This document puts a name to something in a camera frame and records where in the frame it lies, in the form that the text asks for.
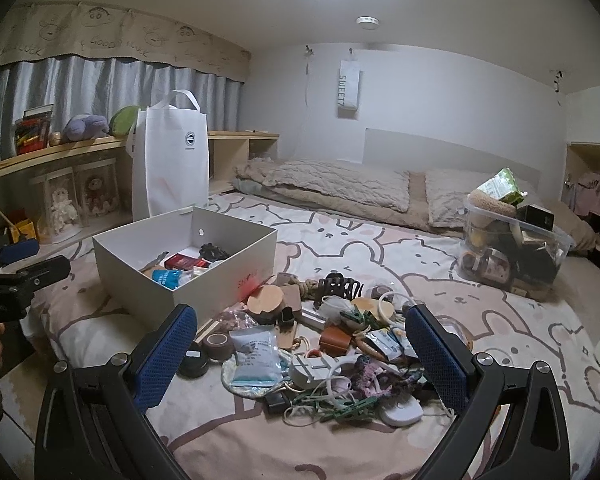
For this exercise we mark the green clothespin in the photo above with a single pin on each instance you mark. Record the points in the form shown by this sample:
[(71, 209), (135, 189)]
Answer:
[(355, 316), (352, 408)]

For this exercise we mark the round wooden lid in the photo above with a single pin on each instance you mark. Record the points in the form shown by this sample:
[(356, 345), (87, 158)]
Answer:
[(265, 299), (365, 306)]

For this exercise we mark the white power adapter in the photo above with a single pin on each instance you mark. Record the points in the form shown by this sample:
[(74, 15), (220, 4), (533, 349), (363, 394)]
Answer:
[(310, 367)]

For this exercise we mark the yellow toy truck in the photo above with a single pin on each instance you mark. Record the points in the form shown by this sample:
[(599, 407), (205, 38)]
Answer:
[(22, 230)]

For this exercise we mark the black hair claw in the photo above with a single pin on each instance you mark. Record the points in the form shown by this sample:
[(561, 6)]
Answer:
[(337, 287)]

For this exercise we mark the beige textured pillow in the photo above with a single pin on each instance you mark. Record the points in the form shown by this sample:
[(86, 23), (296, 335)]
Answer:
[(340, 182), (455, 195)]

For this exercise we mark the wooden shelf unit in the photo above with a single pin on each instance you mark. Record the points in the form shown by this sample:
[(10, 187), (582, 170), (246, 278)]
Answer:
[(230, 160)]

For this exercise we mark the white smoke detector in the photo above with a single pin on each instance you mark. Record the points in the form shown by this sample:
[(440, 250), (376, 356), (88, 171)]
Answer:
[(367, 21)]

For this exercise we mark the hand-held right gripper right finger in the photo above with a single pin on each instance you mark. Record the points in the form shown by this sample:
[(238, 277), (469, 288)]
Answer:
[(437, 355)]

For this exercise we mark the white doll display case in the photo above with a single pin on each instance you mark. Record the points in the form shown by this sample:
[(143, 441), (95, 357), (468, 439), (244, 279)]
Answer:
[(62, 210)]

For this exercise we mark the beige pillows and blanket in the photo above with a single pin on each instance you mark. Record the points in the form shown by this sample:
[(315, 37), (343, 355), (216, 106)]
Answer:
[(250, 175)]

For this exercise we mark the beige printed valance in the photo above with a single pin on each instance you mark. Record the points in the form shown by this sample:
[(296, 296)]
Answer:
[(130, 30)]

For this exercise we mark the black round tin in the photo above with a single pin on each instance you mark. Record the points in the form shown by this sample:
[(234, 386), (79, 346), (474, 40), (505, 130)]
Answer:
[(192, 365)]

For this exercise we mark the red flat box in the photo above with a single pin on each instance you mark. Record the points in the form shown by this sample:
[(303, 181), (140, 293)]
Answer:
[(185, 262)]

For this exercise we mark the grey curtain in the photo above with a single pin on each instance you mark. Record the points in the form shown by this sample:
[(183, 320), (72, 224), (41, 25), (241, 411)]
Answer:
[(105, 85)]

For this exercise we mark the wooden wardrobe niche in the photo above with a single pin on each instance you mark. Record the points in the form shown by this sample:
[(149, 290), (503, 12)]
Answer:
[(590, 155)]

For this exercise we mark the white headboard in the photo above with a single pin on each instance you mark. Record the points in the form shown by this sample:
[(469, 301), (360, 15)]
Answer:
[(430, 150)]

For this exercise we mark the clear plastic bin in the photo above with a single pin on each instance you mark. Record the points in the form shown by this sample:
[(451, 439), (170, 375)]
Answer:
[(510, 260)]

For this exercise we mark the pink beaded item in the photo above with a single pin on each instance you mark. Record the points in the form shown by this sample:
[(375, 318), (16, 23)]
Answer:
[(232, 319)]

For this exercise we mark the green plush toy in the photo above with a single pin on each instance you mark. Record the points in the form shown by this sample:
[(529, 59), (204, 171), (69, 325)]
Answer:
[(122, 120)]

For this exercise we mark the cartoon animal printed bedsheet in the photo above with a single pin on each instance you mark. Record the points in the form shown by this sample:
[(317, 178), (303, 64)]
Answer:
[(380, 240)]

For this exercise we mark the purple crocheted item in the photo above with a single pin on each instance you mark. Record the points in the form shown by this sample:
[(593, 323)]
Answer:
[(375, 372)]

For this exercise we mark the clear blue printed pouch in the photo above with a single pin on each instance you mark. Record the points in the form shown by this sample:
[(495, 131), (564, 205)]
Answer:
[(257, 357)]

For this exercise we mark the white round case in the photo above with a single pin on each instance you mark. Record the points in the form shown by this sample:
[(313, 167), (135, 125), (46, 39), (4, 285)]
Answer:
[(402, 410)]

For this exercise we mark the green snack packet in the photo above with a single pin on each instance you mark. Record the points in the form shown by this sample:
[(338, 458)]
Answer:
[(502, 185)]

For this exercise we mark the small golden ball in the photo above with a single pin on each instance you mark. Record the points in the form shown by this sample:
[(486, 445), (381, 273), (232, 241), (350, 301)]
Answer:
[(56, 139)]

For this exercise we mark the brown doll display case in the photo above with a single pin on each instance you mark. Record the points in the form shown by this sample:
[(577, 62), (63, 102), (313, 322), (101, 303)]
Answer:
[(97, 192)]

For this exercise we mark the purple plush toy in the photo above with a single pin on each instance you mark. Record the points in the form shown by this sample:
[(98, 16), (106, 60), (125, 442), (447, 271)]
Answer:
[(85, 127)]

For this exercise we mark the brown leather pouch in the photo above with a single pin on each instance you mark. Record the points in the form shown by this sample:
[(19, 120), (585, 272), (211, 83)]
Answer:
[(336, 340)]

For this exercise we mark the white tote bag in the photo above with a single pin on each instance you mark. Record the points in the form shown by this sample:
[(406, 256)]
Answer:
[(170, 170)]

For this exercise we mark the small blue white sachet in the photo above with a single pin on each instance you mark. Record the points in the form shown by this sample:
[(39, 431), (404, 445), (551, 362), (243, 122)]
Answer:
[(385, 342)]

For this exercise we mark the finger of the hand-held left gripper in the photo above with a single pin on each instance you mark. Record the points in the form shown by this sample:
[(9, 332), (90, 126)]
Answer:
[(20, 251), (45, 270)]

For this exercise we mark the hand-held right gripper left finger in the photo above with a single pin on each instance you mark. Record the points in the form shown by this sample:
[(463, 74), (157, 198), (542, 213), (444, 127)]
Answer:
[(165, 355)]

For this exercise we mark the round floral fabric pad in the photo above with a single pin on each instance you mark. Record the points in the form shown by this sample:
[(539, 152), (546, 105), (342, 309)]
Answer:
[(230, 384)]

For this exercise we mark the brown card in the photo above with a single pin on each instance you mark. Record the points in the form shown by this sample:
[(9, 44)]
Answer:
[(290, 297)]

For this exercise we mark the brown tape roll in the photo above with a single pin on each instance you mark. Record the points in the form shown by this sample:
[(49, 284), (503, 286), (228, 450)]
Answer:
[(217, 352)]

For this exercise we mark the brown fuzzy item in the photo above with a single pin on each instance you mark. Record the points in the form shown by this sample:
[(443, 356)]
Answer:
[(492, 202)]

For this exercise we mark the white storage box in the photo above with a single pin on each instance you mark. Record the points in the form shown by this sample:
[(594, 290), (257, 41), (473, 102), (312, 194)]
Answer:
[(130, 275)]

